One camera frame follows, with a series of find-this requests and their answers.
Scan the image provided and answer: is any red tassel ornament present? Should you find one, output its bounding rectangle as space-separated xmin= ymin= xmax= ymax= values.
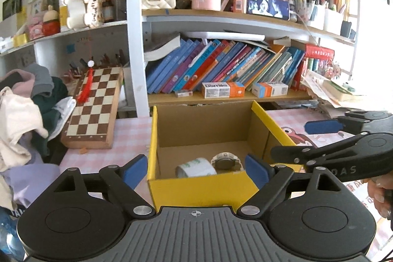
xmin=77 ymin=59 xmax=95 ymax=104

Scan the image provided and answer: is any blue water bottle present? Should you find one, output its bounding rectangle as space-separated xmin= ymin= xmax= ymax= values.
xmin=0 ymin=207 xmax=25 ymax=261

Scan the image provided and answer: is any red dictionary box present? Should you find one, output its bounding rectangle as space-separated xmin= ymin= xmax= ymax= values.
xmin=291 ymin=40 xmax=335 ymax=90

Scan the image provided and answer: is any white lucky cat figure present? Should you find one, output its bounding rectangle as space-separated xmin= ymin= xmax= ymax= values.
xmin=63 ymin=0 xmax=105 ymax=30

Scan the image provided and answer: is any row of leaning books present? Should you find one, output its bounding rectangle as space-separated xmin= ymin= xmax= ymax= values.
xmin=146 ymin=38 xmax=298 ymax=94

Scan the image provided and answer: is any person's right hand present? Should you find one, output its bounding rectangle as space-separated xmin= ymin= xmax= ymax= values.
xmin=367 ymin=172 xmax=393 ymax=220

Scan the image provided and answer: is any stack of papers and books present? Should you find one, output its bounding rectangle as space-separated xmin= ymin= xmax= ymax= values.
xmin=300 ymin=70 xmax=370 ymax=110

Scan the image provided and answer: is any wooden chess board box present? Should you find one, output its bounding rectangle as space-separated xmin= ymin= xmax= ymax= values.
xmin=61 ymin=66 xmax=123 ymax=149

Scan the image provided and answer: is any cream wrist watch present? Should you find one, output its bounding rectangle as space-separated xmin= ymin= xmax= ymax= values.
xmin=211 ymin=152 xmax=243 ymax=172

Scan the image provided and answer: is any clear packing tape roll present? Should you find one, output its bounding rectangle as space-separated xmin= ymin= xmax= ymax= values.
xmin=175 ymin=158 xmax=217 ymax=178

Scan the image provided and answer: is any white shelf post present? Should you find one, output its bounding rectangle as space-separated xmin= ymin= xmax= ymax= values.
xmin=126 ymin=0 xmax=150 ymax=118

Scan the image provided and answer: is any white pen holder box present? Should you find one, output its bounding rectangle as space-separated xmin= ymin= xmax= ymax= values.
xmin=324 ymin=9 xmax=344 ymax=35

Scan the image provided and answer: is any pile of clothes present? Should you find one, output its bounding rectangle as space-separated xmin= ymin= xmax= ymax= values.
xmin=1 ymin=63 xmax=76 ymax=210

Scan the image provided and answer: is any yellow cardboard box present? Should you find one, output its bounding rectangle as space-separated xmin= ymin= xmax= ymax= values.
xmin=147 ymin=101 xmax=295 ymax=209

